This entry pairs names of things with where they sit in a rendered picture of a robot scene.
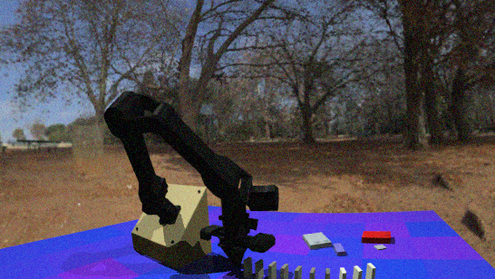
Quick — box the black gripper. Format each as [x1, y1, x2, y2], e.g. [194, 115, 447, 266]
[200, 210, 276, 268]

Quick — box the red rectangular block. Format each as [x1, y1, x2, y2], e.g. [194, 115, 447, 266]
[362, 231, 391, 244]

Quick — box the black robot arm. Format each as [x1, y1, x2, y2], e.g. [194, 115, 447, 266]
[104, 91, 279, 224]

